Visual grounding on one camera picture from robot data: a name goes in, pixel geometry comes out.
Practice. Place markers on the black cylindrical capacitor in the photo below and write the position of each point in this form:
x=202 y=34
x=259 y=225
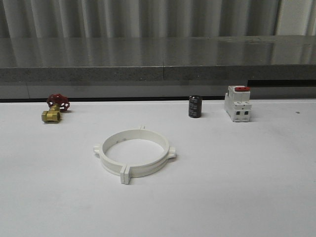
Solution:
x=195 y=106

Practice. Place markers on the brass valve red handwheel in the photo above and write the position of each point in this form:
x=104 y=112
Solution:
x=57 y=103

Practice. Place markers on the grey stone counter shelf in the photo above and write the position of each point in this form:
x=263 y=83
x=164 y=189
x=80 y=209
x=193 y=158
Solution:
x=219 y=60

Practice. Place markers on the white circuit breaker red switch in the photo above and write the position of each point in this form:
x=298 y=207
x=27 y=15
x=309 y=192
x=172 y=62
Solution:
x=237 y=103

